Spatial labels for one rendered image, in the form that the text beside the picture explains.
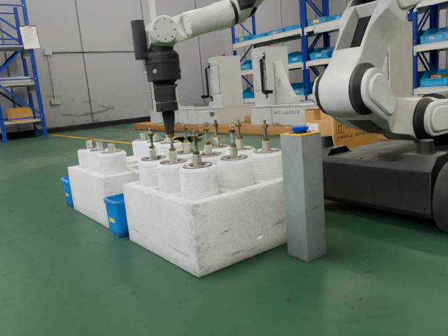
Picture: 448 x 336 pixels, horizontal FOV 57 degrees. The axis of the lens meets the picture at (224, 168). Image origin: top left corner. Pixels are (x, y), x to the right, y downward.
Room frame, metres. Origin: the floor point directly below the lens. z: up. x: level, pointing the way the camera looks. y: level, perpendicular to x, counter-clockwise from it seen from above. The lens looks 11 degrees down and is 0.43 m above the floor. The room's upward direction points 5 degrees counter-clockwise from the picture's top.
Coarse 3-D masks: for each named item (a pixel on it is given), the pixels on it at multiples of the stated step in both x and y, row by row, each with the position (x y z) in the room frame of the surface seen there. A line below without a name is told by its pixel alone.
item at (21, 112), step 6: (12, 108) 6.11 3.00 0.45; (18, 108) 6.16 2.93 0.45; (24, 108) 6.21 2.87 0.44; (30, 108) 6.27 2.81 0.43; (12, 114) 6.10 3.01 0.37; (18, 114) 6.14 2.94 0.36; (24, 114) 6.19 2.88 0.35; (30, 114) 6.25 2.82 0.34; (12, 120) 6.09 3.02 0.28; (18, 120) 6.14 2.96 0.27; (24, 120) 6.19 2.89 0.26; (30, 120) 6.24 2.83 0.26
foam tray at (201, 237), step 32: (128, 192) 1.19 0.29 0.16; (160, 192) 1.07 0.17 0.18; (224, 192) 1.02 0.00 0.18; (256, 192) 1.03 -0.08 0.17; (128, 224) 1.22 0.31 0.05; (160, 224) 1.04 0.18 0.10; (192, 224) 0.91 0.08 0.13; (224, 224) 0.96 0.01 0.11; (256, 224) 1.02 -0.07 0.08; (160, 256) 1.06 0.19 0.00; (192, 256) 0.92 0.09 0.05; (224, 256) 0.96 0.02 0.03
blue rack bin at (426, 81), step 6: (426, 72) 5.49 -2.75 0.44; (432, 72) 5.58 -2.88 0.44; (438, 72) 5.65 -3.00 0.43; (444, 72) 5.59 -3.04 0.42; (426, 78) 5.48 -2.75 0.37; (438, 78) 5.17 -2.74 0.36; (444, 78) 5.12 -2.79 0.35; (420, 84) 5.37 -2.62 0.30; (426, 84) 5.31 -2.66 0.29; (432, 84) 5.25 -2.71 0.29; (438, 84) 5.19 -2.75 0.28; (444, 84) 5.13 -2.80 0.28
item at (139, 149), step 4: (148, 140) 1.76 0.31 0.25; (132, 144) 1.78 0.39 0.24; (136, 144) 1.75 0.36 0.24; (140, 144) 1.74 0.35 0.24; (136, 148) 1.75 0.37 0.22; (140, 148) 1.75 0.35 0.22; (144, 148) 1.75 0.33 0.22; (136, 152) 1.75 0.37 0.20; (140, 152) 1.75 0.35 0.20; (144, 152) 1.74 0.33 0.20; (136, 156) 1.76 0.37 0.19; (140, 156) 1.75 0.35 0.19; (144, 156) 1.74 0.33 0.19
